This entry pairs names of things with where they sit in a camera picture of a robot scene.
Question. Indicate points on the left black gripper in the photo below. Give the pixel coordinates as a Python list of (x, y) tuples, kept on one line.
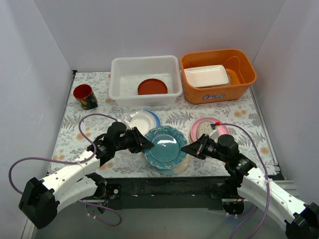
[(135, 140)]

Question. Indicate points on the teal scalloped plate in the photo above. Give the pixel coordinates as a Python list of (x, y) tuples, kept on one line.
[(167, 143)]

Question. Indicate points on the pale peach bottom plate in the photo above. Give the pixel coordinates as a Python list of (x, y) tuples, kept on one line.
[(177, 169)]

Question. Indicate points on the white plastic bin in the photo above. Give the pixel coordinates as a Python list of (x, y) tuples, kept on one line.
[(128, 73)]

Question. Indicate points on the pink round plate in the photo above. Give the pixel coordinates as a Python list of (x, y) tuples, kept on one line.
[(196, 123)]

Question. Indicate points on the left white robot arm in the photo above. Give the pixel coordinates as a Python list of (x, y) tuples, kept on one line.
[(67, 176)]

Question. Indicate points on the orange plastic tub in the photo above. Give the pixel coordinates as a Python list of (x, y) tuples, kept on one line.
[(237, 65)]

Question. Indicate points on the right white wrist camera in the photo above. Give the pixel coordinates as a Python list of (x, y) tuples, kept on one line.
[(216, 132)]

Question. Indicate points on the cream round plate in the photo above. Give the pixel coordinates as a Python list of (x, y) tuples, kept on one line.
[(192, 138)]

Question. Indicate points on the red and black mug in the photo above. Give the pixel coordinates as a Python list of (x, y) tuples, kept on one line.
[(85, 96)]

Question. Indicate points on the white deep plate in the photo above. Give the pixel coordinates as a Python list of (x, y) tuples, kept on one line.
[(143, 120)]

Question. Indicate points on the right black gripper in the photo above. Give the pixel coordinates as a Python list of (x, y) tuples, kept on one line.
[(202, 146)]

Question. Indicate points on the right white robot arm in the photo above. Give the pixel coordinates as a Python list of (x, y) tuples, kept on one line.
[(298, 219)]

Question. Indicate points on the blue round plate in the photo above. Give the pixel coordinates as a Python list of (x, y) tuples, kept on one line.
[(158, 123)]

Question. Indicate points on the red-brown fluted plate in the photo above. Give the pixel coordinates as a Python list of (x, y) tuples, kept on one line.
[(152, 86)]

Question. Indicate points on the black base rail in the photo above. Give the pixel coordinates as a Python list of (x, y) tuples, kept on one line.
[(146, 193)]

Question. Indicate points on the floral patterned table mat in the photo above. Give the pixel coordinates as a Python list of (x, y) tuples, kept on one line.
[(79, 126)]

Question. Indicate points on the speckled oval dish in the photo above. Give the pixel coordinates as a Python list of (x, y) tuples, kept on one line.
[(204, 127)]

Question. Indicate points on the white rectangular tray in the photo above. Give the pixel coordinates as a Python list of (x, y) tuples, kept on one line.
[(207, 76)]

